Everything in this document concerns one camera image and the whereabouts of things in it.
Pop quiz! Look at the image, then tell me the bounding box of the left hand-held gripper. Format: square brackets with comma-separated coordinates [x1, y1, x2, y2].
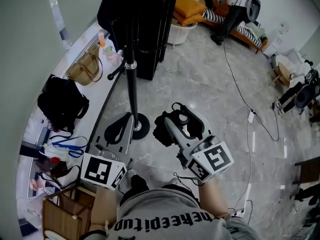
[80, 111, 135, 191]

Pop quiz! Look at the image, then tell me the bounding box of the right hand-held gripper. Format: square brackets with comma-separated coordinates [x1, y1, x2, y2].
[163, 105, 235, 184]

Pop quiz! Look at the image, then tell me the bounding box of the black cloth bundle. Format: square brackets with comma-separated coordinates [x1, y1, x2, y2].
[152, 102, 185, 148]

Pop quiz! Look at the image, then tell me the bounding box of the black scooter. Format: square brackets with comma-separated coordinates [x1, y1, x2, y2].
[107, 13, 166, 140]

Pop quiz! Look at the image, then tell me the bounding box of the person's right forearm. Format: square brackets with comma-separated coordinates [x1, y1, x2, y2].
[198, 177, 231, 219]

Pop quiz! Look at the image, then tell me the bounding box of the person's left forearm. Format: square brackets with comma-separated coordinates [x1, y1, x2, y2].
[88, 186, 118, 232]

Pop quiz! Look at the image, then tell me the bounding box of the white window sill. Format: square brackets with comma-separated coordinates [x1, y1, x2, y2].
[23, 21, 126, 160]

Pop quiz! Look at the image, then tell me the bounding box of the black backpack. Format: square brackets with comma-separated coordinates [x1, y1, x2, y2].
[37, 74, 90, 135]

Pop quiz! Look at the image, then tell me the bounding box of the dark brown bag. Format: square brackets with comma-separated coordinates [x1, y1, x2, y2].
[33, 156, 81, 188]

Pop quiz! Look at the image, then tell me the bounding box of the tan woven tote bag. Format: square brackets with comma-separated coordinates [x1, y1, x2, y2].
[64, 43, 104, 87]

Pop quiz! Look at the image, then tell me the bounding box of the pink plastic bag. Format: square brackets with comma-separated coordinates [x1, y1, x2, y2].
[102, 45, 123, 65]

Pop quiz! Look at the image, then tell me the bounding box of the person's grey t-shirt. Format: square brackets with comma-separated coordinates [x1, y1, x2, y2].
[79, 187, 263, 240]

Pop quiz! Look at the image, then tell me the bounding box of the pink soft item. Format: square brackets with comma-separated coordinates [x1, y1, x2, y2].
[29, 178, 47, 191]

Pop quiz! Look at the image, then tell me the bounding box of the orange drink bottle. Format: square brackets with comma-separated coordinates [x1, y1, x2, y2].
[97, 29, 106, 47]

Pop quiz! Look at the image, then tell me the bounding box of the orange daybed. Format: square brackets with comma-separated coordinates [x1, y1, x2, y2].
[198, 0, 269, 54]

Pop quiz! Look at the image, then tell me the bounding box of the wooden chair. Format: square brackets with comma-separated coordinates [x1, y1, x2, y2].
[41, 186, 101, 240]

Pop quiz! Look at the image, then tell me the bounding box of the orange cushion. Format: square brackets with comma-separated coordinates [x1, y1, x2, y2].
[211, 0, 230, 17]
[174, 0, 208, 19]
[174, 10, 201, 27]

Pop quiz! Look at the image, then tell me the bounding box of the light wooden stool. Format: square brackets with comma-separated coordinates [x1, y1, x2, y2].
[271, 61, 297, 87]

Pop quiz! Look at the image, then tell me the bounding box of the striped blanket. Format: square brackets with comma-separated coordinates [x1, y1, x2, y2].
[201, 7, 263, 47]

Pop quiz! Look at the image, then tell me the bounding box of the white plate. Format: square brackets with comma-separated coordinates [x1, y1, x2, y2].
[44, 230, 61, 240]

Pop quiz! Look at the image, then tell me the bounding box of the dark wooden table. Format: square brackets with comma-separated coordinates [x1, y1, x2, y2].
[292, 156, 320, 185]

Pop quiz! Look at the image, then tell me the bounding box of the white bag with blue strap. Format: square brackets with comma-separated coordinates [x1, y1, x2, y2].
[51, 136, 89, 159]

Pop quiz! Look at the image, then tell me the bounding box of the black floor cable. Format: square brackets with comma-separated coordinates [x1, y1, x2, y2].
[222, 37, 280, 142]

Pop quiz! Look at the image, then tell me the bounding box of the white wire basket table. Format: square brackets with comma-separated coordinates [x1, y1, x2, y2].
[166, 0, 198, 45]

